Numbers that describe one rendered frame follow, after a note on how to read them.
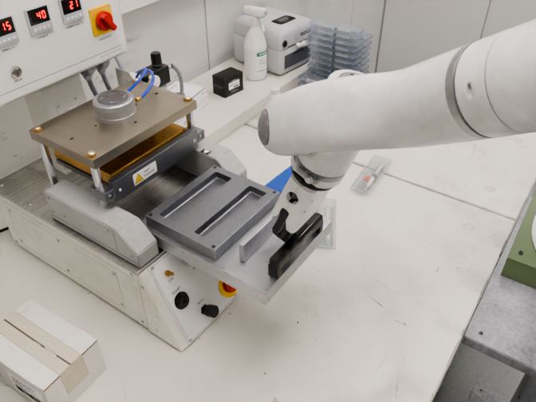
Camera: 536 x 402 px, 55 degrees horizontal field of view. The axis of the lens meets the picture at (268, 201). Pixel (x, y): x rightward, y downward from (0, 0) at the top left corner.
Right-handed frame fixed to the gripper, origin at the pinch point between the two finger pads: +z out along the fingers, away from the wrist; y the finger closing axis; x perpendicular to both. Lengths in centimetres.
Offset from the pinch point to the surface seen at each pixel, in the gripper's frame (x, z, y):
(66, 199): 36.5, 14.5, -15.4
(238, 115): 45, 39, 58
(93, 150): 34.4, 2.0, -11.2
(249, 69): 57, 39, 80
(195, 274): 10.1, 20.3, -6.7
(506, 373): -77, 79, 77
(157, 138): 32.8, 6.8, 3.8
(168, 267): 13.7, 16.7, -11.2
